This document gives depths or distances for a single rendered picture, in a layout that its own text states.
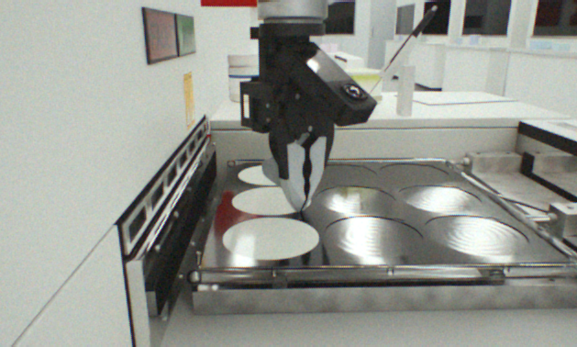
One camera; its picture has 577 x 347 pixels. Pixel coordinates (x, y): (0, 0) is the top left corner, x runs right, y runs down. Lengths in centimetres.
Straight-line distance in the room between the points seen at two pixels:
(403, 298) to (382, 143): 36
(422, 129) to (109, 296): 60
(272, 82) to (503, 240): 30
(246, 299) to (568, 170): 50
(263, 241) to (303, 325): 9
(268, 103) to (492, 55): 668
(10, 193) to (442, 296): 41
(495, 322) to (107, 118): 41
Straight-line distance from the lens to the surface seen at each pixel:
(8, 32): 23
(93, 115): 31
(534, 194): 74
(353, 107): 42
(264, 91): 49
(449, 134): 82
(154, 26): 45
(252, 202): 57
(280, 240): 47
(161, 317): 42
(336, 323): 48
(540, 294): 56
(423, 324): 50
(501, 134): 86
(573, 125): 86
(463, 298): 53
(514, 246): 51
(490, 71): 713
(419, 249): 46
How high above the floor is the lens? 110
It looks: 18 degrees down
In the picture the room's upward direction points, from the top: straight up
